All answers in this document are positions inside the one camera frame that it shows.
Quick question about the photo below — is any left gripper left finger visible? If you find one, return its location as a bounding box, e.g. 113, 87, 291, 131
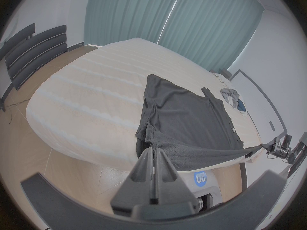
110, 148, 154, 216

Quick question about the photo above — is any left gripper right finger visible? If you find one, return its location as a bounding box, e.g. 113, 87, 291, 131
153, 148, 200, 213

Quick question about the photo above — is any black T-shirt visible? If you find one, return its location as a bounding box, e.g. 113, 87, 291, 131
135, 74, 264, 171

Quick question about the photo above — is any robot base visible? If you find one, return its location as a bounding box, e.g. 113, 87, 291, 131
176, 168, 224, 213

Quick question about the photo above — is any pile of clothes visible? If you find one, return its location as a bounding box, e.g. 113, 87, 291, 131
220, 88, 247, 112

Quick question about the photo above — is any bed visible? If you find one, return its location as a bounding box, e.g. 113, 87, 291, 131
26, 37, 288, 171

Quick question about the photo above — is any white printed pillow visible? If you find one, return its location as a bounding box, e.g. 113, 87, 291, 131
212, 73, 232, 83

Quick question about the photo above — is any grey bedside table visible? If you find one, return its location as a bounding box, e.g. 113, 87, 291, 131
209, 67, 232, 78

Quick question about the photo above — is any blue-green curtain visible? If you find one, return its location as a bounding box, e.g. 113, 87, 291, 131
157, 0, 264, 73
83, 0, 186, 48

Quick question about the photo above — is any black chest of drawers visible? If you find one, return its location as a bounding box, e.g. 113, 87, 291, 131
0, 23, 68, 112

